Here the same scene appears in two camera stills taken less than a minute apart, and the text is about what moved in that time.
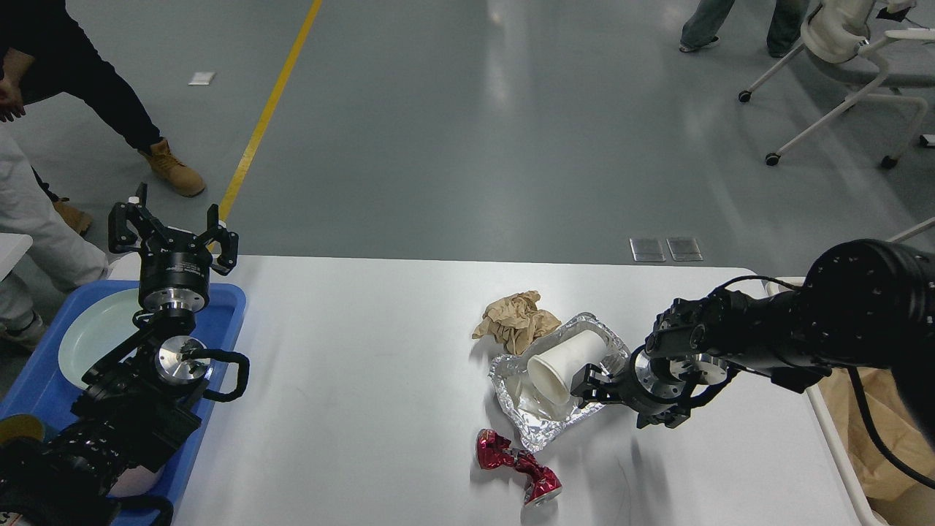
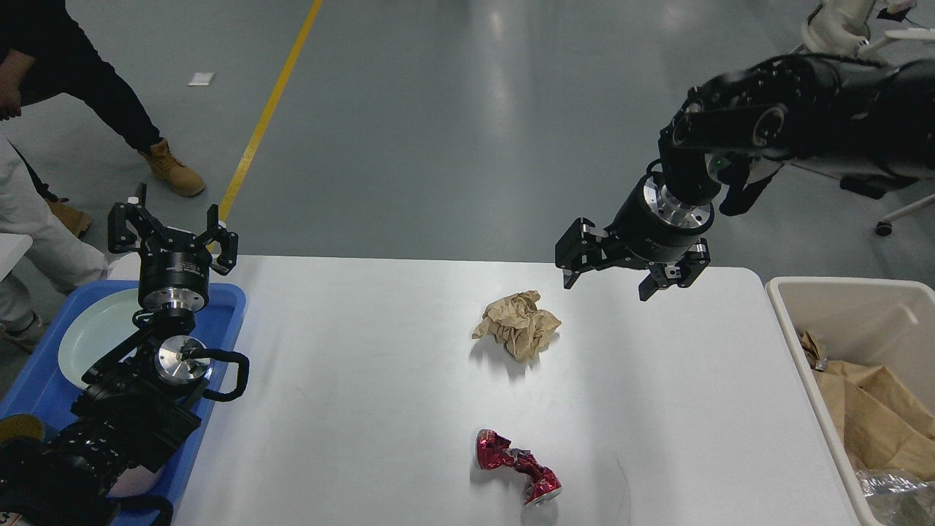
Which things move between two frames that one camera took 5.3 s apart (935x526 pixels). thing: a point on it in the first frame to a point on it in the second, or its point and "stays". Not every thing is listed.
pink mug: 134,481 stays
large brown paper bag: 897,495 stays
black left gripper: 177,277 stays
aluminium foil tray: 535,418 to 898,497
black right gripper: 649,383 to 651,226
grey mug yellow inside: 18,427 stays
